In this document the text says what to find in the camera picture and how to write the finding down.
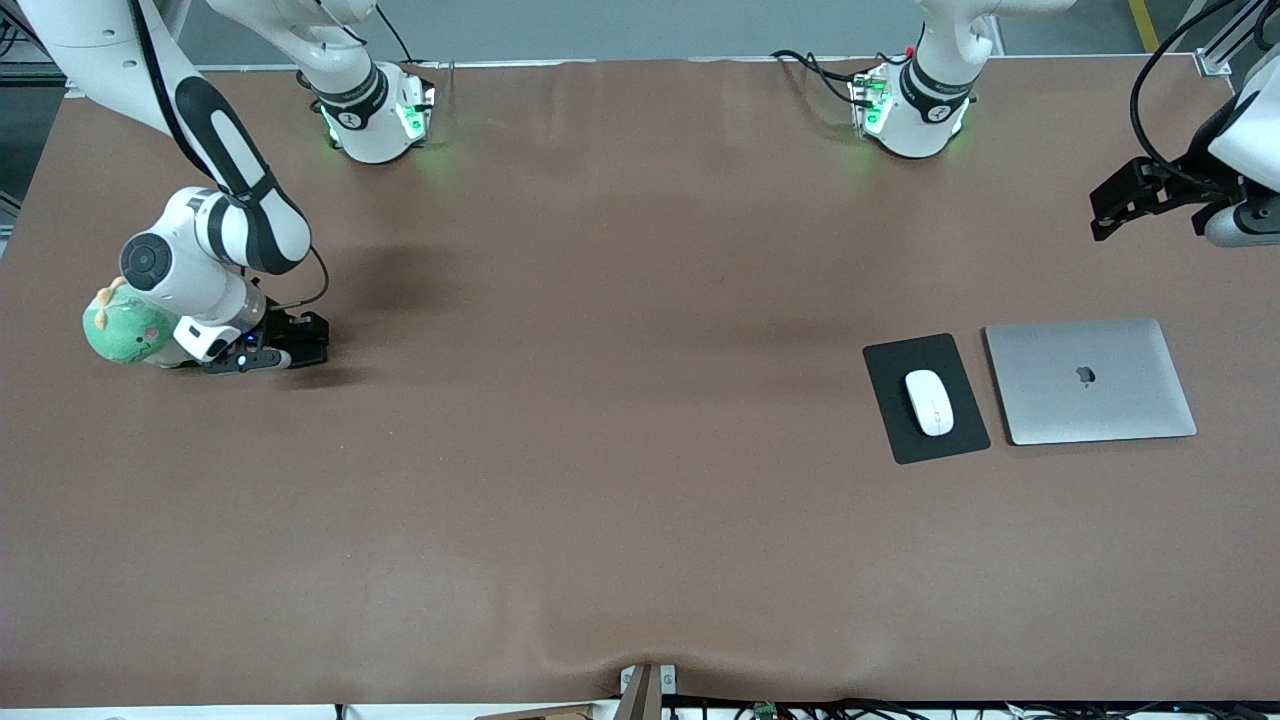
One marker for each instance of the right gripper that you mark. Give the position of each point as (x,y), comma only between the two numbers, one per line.
(284,325)

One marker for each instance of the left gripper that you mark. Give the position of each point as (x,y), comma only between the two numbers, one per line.
(1186,179)

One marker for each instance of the white computer mouse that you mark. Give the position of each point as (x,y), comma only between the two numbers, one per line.
(925,395)

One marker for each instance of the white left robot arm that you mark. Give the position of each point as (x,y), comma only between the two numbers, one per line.
(930,100)

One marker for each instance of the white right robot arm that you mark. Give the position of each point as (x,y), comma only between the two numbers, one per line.
(250,225)

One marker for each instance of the black mouse pad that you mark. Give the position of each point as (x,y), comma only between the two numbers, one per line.
(890,430)

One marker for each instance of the green dinosaur plush toy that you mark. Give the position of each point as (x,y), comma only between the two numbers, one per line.
(125,335)

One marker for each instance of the silver laptop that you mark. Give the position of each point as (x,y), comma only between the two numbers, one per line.
(1120,400)

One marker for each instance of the brown table cover sheet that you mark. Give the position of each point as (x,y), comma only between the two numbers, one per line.
(640,520)

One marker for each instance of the brown cardboard piece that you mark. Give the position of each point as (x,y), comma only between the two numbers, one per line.
(560,714)

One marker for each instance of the aluminium frame post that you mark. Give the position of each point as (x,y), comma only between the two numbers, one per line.
(1215,62)

